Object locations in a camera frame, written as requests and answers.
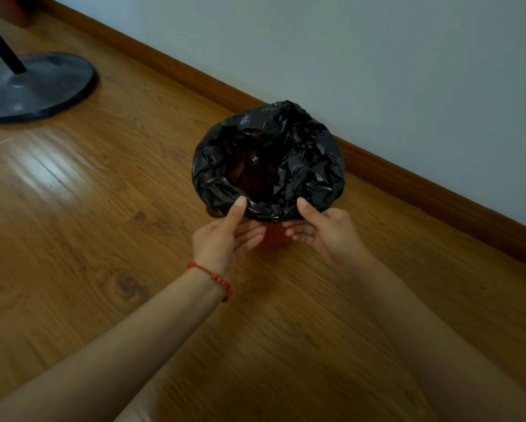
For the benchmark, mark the person's right hand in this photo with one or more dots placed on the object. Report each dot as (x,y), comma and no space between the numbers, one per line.
(335,235)

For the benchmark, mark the person's left hand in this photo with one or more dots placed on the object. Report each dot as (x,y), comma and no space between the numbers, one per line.
(214,248)

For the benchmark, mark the person's left thumb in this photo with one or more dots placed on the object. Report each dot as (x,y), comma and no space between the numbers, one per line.
(235,213)

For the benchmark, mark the person's right thumb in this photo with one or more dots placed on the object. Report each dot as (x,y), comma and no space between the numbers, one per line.
(311,210)

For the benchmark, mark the person's left middle finger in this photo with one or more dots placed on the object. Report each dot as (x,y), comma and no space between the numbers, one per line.
(254,235)

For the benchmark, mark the person's right middle finger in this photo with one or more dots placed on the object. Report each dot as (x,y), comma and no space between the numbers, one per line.
(298,232)

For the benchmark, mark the black plastic garbage bag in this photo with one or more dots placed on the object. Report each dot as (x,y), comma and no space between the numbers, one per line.
(309,171)

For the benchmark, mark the person's left forearm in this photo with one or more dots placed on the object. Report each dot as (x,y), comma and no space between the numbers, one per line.
(113,347)

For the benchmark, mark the person's right forearm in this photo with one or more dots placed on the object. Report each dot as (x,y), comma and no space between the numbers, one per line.
(430,342)

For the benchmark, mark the red-brown trash bin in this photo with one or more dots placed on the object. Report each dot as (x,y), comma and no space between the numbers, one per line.
(256,171)

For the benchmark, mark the brown wooden baseboard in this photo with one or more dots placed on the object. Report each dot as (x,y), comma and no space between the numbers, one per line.
(377,166)

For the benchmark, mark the round black stand base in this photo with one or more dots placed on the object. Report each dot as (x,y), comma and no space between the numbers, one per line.
(38,90)

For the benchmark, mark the black stand pole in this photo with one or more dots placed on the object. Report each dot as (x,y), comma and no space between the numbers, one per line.
(1,46)

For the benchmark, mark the red-brown wooden furniture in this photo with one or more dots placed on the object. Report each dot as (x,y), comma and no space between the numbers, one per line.
(12,6)

